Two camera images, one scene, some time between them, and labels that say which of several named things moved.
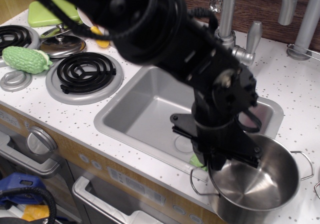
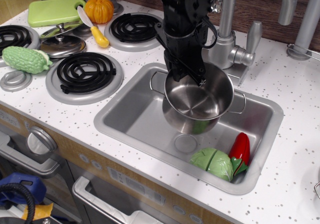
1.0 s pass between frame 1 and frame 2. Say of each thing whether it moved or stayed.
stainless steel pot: moved
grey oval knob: stayed
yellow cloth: stayed
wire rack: stayed
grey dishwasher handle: stayed
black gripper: moved
